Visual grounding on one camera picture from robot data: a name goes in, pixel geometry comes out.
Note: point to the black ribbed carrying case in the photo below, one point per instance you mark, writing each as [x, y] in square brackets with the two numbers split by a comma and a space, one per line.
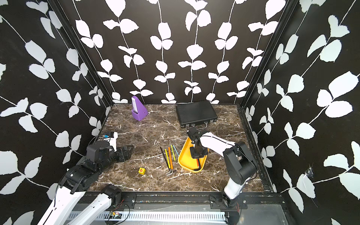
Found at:
[196, 113]

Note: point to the small circuit board with wires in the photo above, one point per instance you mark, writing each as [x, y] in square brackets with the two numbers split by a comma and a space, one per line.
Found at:
[113, 215]

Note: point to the purple metronome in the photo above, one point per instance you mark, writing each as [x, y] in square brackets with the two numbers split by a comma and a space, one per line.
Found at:
[139, 111]

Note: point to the white slotted cable duct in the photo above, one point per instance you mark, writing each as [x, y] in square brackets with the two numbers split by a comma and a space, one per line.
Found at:
[164, 216]

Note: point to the black front mounting rail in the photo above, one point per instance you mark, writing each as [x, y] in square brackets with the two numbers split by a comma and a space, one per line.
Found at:
[216, 200]

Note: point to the large black hex key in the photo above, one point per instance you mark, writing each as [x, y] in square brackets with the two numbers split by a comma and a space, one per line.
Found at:
[197, 168]

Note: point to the yellow die red six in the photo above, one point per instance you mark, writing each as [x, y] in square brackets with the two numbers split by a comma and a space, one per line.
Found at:
[142, 171]

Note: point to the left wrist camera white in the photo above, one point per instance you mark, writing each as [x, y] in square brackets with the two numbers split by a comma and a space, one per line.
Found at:
[111, 137]

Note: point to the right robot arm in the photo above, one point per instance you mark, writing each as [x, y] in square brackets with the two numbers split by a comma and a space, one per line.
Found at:
[240, 163]

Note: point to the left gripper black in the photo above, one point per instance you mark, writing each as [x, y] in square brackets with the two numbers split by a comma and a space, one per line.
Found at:
[123, 156]

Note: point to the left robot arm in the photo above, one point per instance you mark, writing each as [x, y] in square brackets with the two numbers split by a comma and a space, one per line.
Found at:
[100, 156]

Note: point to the yellow plastic storage box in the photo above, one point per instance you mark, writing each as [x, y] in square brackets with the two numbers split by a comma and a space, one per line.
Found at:
[186, 161]

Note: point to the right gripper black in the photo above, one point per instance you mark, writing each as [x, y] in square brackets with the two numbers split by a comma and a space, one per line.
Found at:
[194, 155]

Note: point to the small black hex key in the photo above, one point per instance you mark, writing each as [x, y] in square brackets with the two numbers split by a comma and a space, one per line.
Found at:
[166, 162]

